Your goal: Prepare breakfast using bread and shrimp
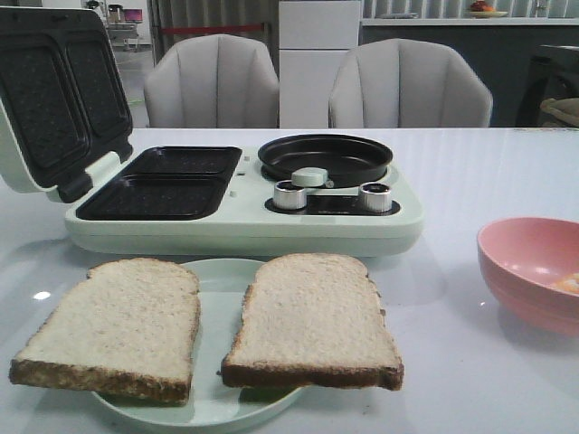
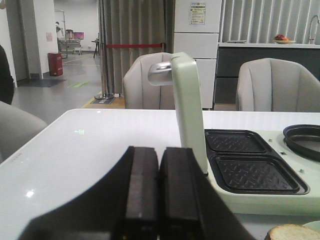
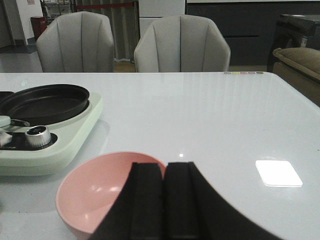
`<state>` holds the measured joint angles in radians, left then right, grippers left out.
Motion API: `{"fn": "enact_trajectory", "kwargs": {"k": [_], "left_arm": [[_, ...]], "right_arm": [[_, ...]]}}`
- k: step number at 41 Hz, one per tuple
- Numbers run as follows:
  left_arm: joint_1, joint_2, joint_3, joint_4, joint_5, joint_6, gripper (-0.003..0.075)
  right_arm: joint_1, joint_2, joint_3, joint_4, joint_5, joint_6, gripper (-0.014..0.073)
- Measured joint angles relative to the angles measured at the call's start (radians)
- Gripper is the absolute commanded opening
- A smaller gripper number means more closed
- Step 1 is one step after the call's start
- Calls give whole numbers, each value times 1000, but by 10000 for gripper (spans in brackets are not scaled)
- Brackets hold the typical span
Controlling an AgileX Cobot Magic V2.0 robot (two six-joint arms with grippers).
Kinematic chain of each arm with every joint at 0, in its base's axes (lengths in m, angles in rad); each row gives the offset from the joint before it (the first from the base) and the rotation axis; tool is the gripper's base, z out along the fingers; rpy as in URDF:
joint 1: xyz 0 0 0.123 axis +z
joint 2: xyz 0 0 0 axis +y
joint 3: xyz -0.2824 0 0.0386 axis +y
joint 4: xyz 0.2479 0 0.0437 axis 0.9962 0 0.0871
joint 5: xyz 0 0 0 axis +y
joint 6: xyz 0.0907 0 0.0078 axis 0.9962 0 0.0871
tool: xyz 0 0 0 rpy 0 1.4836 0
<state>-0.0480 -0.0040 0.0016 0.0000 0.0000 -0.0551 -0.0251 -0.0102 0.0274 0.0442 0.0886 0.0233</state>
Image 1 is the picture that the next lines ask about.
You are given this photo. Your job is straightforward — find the white bread slice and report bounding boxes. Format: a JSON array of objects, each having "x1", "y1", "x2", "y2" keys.
[
  {"x1": 221, "y1": 253, "x2": 404, "y2": 391},
  {"x1": 9, "y1": 258, "x2": 201, "y2": 405}
]

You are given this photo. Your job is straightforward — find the pink plastic bowl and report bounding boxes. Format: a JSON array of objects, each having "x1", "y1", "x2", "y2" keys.
[{"x1": 477, "y1": 217, "x2": 579, "y2": 336}]

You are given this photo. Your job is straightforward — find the mint green sandwich maker lid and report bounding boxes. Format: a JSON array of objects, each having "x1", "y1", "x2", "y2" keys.
[{"x1": 1, "y1": 6, "x2": 132, "y2": 203}]

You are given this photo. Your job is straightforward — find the orange shrimp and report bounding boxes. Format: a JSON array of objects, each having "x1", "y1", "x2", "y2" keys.
[{"x1": 551, "y1": 273, "x2": 579, "y2": 295}]

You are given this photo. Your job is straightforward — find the mint green breakfast maker base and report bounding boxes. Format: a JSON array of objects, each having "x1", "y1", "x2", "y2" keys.
[{"x1": 65, "y1": 146, "x2": 423, "y2": 257}]

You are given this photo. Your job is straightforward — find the left silver control knob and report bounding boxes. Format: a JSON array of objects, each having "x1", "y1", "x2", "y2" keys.
[{"x1": 272, "y1": 180, "x2": 308, "y2": 211}]

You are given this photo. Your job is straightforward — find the silver control knob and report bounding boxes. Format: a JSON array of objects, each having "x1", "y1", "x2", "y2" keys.
[
  {"x1": 357, "y1": 182, "x2": 393, "y2": 213},
  {"x1": 272, "y1": 180, "x2": 308, "y2": 211}
]

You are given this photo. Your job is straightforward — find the black round frying pan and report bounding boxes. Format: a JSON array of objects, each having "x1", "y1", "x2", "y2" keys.
[{"x1": 258, "y1": 134, "x2": 393, "y2": 188}]

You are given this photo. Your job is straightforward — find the right silver control knob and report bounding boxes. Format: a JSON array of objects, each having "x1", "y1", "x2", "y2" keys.
[{"x1": 357, "y1": 182, "x2": 393, "y2": 213}]

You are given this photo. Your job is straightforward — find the mint green round plate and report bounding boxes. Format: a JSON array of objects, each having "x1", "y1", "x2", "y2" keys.
[{"x1": 94, "y1": 259, "x2": 303, "y2": 433}]

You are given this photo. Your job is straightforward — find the left grey upholstered chair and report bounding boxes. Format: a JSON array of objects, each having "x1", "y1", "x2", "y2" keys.
[{"x1": 144, "y1": 34, "x2": 280, "y2": 128}]

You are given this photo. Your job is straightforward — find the grey upholstered chair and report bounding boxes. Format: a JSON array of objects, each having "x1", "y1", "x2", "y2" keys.
[
  {"x1": 328, "y1": 39, "x2": 493, "y2": 129},
  {"x1": 144, "y1": 34, "x2": 280, "y2": 128}
]

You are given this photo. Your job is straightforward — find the right grey upholstered chair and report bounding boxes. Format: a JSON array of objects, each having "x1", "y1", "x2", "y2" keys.
[{"x1": 328, "y1": 39, "x2": 493, "y2": 129}]

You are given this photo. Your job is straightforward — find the white cabinet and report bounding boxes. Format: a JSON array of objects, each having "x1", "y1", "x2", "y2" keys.
[{"x1": 279, "y1": 1, "x2": 362, "y2": 128}]

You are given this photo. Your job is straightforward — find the red barrier tape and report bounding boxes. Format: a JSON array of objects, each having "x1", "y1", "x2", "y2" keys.
[{"x1": 160, "y1": 23, "x2": 266, "y2": 35}]

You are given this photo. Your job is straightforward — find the fruit plate on counter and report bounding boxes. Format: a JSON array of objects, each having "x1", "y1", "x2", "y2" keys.
[{"x1": 467, "y1": 0, "x2": 508, "y2": 18}]

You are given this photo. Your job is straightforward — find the beige cushion at right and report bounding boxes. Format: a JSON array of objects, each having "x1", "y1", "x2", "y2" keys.
[{"x1": 540, "y1": 98, "x2": 579, "y2": 127}]

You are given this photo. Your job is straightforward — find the dark appliance at right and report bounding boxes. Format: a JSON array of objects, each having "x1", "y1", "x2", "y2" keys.
[{"x1": 516, "y1": 44, "x2": 578, "y2": 127}]

